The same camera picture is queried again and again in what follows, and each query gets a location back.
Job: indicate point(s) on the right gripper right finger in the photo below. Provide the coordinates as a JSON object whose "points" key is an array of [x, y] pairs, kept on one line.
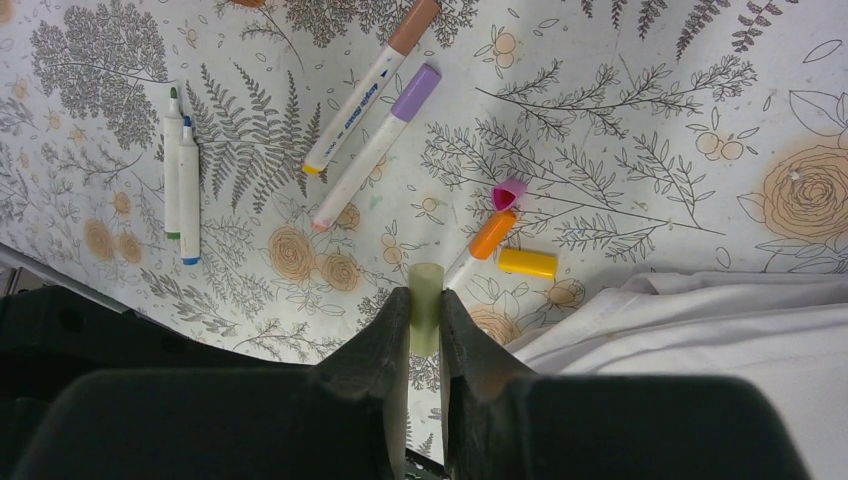
{"points": [[502, 420]]}

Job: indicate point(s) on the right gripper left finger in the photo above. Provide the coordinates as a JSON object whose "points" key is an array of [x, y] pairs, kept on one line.
{"points": [[343, 418]]}

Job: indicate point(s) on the pale yellow pen cap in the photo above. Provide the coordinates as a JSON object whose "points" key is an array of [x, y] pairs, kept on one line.
{"points": [[425, 283]]}

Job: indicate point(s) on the white marker pen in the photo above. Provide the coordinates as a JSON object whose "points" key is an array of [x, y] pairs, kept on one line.
{"points": [[456, 271], [352, 111]]}

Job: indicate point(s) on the brown pen cap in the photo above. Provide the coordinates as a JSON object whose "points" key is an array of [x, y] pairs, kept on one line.
{"points": [[413, 25]]}

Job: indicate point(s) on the orange pen cap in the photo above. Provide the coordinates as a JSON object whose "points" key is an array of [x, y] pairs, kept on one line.
{"points": [[491, 234]]}

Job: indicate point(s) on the purple pen cap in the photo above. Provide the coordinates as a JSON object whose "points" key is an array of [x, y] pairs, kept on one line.
{"points": [[416, 93]]}

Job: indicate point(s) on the pink pen cap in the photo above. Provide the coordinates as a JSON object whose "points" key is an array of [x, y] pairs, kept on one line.
{"points": [[505, 194]]}

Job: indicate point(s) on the white folded cloth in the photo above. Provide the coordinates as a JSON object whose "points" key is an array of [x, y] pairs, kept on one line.
{"points": [[785, 333]]}

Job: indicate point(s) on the white marker blue end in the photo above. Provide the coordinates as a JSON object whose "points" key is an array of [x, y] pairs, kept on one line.
{"points": [[189, 195]]}

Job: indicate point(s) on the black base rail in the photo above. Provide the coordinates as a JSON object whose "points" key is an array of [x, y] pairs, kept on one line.
{"points": [[55, 330]]}

